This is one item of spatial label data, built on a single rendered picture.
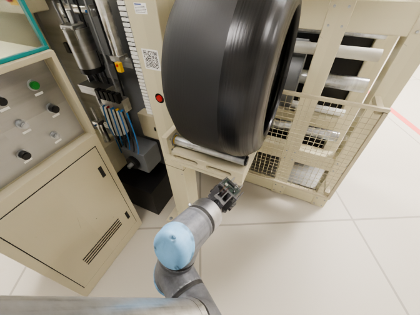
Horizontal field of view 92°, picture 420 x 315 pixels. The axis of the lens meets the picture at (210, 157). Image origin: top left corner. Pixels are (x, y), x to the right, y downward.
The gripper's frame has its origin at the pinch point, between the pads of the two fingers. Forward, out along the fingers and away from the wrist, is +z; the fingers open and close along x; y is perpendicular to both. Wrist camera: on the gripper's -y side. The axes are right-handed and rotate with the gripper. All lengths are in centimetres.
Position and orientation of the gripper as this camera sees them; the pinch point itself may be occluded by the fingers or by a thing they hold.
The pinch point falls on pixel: (234, 186)
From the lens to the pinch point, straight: 74.8
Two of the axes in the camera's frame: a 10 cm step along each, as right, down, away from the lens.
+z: 5.0, -2.9, 8.2
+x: -7.1, -6.8, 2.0
